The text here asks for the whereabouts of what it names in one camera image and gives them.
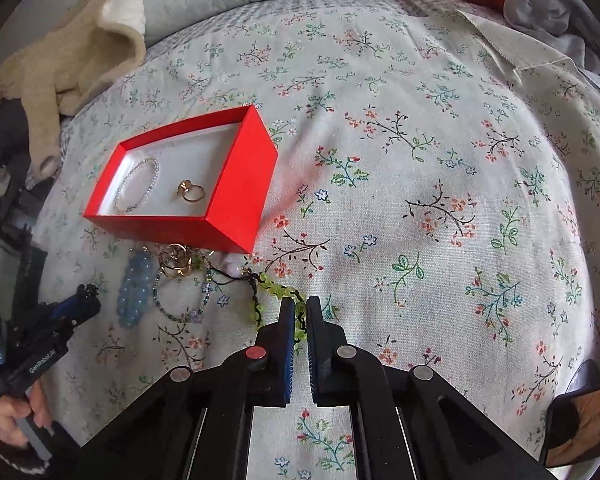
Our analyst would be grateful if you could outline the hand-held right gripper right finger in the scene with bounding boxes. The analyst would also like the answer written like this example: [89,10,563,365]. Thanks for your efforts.
[306,295,561,480]

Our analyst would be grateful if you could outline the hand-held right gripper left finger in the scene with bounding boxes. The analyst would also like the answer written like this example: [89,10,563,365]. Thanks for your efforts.
[77,296,297,480]

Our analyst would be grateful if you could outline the light blue bead bracelet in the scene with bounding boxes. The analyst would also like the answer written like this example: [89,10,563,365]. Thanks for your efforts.
[116,251,156,330]

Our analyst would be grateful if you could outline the thin teal bead bracelet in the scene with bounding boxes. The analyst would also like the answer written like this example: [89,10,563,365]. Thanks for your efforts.
[152,252,216,324]

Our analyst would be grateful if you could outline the green bead cord bracelet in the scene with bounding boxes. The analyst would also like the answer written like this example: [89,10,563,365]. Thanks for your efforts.
[207,255,309,347]

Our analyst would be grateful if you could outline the linked gold rings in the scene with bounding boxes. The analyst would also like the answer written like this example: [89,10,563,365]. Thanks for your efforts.
[158,243,194,279]

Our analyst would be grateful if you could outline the red cardboard box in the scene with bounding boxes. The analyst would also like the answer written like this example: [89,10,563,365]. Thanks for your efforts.
[82,105,280,256]

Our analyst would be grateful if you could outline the person's left forearm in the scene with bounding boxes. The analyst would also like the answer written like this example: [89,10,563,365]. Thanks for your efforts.
[0,435,83,480]

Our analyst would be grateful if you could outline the person's left hand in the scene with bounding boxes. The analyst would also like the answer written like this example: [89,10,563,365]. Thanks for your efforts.
[0,379,55,448]

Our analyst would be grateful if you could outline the dark furniture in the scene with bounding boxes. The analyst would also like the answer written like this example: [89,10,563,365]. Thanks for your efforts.
[0,97,63,261]

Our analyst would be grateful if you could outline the floral bed sheet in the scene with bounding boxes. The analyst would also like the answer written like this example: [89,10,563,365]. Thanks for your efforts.
[30,0,600,480]

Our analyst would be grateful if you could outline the beige fleece blanket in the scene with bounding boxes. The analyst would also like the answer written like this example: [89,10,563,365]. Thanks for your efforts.
[0,0,149,177]

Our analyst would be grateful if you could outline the crumpled grey clothing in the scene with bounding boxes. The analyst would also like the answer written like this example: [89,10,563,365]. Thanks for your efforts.
[502,0,600,97]

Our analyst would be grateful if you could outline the silver bead bracelet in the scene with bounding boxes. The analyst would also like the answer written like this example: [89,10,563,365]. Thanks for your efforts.
[113,157,160,214]

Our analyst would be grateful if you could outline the gold ring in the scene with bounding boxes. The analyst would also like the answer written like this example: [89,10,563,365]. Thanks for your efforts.
[175,178,206,204]

